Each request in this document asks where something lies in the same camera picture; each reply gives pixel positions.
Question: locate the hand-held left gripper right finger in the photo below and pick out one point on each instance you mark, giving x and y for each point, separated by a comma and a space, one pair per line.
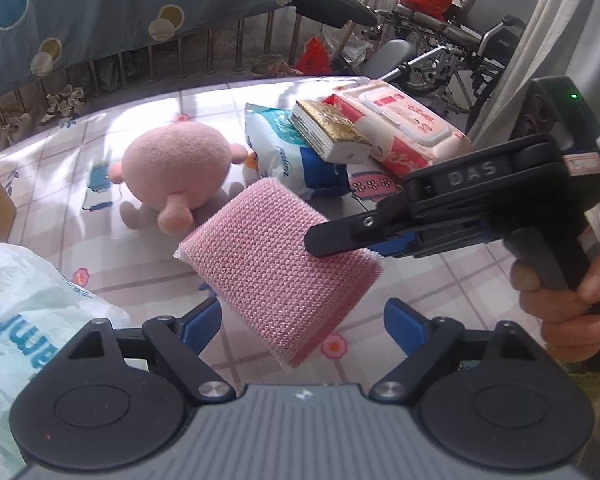
405, 322

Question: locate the wheelchair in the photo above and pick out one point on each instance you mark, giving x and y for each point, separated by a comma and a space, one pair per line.
480, 25

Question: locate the black padded seat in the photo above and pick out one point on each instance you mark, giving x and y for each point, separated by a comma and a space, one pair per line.
330, 7

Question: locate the small red plastic bag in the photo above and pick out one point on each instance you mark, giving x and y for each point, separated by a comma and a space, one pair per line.
314, 55

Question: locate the gold tissue pack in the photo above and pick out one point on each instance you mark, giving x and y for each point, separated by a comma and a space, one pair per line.
330, 130

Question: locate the blue white soft packet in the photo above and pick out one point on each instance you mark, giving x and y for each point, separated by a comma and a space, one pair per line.
280, 150

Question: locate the white plastic bag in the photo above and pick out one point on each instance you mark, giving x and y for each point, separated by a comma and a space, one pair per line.
25, 320

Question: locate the grey quilt with circles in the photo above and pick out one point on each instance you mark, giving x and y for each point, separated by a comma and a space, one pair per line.
105, 10

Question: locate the pink knitted sponge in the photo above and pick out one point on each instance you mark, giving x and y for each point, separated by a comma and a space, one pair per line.
265, 270

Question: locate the pink plush toy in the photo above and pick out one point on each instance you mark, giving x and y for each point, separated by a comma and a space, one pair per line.
175, 165

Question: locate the person's right hand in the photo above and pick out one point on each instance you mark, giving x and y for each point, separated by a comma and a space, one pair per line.
570, 325

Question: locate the cream curtain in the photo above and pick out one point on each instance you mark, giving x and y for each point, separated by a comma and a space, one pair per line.
570, 20

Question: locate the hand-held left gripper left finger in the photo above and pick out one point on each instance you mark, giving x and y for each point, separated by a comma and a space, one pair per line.
202, 322

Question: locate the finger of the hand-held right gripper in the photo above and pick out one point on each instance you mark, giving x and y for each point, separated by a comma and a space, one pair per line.
395, 249
345, 232

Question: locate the pink white wet wipes pack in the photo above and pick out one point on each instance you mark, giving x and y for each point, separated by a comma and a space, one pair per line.
410, 130

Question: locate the metal railing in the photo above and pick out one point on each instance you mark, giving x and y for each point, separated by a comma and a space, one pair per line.
180, 55

